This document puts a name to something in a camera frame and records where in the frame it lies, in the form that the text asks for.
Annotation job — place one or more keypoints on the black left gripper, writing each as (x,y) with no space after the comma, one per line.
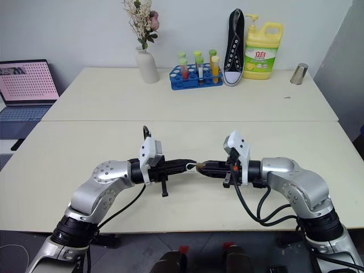
(159,172)

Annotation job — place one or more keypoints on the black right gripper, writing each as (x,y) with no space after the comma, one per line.
(232,170)

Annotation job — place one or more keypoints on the brass padlock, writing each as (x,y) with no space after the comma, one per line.
(200,166)

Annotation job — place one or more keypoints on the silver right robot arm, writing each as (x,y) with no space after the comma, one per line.
(301,187)

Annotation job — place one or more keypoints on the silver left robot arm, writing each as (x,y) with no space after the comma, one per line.
(94,193)

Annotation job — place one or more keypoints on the blue test tube rack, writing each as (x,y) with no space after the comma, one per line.
(193,79)

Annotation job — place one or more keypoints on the dark rounded shape, red top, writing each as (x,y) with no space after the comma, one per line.
(170,263)
(237,260)

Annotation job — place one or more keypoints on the green-capped tube, red liquid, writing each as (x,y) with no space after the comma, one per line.
(184,69)

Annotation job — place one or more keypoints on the green-capped tube, white label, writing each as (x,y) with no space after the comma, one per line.
(200,71)

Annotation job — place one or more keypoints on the yellow-capped tube, orange liquid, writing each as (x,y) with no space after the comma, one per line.
(215,69)

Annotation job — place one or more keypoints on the black table foot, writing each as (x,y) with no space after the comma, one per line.
(287,239)
(108,241)

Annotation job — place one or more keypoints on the white ceramic vase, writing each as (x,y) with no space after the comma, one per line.
(147,66)

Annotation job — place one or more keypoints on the green-capped tube, hidden contents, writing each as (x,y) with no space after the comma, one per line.
(182,54)

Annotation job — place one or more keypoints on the green-capped clear tube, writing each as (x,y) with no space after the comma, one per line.
(196,55)

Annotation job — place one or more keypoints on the green-capped tube, orange liquid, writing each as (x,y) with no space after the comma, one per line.
(212,54)

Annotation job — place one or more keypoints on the black canvas sneaker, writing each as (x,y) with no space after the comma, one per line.
(234,51)

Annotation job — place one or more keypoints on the yellow detergent pump bottle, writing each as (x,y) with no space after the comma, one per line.
(260,54)

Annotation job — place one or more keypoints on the steel cup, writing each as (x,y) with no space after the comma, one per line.
(298,74)

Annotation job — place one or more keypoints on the dried flower bouquet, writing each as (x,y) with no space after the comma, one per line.
(142,20)

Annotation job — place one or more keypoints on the flat black object beside laptop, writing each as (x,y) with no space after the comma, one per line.
(17,144)

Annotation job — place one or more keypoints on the open laptop with pink screen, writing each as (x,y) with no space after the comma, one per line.
(27,85)

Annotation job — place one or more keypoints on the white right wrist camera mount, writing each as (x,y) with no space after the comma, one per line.
(241,153)

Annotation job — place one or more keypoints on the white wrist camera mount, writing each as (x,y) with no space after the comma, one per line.
(241,153)
(147,153)

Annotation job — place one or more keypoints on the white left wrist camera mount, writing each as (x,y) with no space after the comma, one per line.
(147,153)

